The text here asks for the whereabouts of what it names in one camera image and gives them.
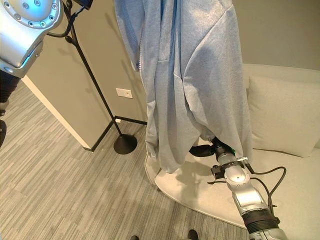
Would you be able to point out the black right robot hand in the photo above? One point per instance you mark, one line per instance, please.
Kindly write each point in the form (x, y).
(202, 150)

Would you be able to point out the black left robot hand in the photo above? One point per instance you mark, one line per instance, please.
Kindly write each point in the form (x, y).
(85, 3)

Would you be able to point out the light grey zip hoodie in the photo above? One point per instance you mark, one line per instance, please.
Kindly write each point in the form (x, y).
(200, 87)

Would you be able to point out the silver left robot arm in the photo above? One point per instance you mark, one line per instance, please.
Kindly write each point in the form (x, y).
(22, 30)

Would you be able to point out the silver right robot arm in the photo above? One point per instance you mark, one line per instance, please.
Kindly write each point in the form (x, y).
(246, 192)

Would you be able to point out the black metal coat rack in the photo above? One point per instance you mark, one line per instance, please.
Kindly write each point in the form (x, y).
(93, 75)

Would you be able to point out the cream white sofa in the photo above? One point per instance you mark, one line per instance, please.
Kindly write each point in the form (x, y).
(287, 185)

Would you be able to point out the dark right robot foot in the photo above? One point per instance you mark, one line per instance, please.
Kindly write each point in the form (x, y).
(193, 235)

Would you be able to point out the dark robot foot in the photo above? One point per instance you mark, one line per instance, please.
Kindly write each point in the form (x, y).
(193, 235)
(134, 237)

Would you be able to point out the cream white cushion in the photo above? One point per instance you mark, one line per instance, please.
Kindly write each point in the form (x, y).
(282, 115)

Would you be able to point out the dark left robot foot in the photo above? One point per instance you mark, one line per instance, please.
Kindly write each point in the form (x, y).
(134, 237)

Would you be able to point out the white wall socket plate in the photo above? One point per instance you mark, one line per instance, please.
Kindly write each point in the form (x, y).
(124, 93)

